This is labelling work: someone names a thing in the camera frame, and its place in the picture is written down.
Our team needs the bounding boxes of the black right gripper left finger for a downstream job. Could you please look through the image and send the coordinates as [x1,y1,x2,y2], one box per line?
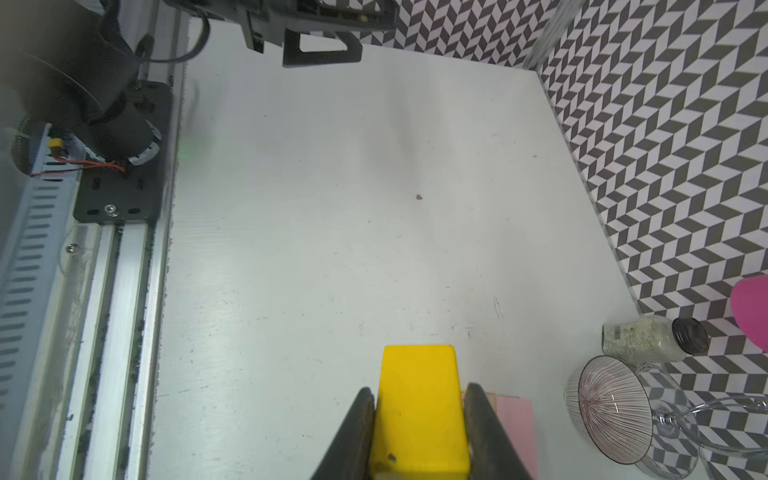
[311,387,375,480]

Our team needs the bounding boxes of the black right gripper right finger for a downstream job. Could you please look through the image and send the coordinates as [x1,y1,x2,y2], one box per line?
[463,383,531,480]

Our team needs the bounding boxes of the yellow triangular wood block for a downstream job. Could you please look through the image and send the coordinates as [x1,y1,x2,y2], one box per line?
[368,345,470,479]

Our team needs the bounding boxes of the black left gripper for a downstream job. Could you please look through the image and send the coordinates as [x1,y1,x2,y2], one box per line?
[167,1,399,68]

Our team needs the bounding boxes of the glass spice jar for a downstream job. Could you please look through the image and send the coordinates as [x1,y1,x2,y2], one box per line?
[601,315,711,366]

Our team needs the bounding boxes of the pink lamp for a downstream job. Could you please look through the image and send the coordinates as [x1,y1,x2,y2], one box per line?
[730,275,768,352]

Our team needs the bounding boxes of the left corner metal post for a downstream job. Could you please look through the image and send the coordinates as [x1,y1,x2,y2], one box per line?
[523,0,587,71]

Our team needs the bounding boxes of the striped ceramic bowl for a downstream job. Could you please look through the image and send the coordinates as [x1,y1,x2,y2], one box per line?
[564,355,653,465]

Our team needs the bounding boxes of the pink wood block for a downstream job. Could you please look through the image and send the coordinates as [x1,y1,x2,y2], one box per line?
[487,393,539,480]

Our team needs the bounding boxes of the metal base rail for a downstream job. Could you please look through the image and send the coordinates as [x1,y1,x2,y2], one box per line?
[0,0,190,480]

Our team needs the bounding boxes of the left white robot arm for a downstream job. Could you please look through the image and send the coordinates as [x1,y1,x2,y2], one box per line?
[1,1,399,174]

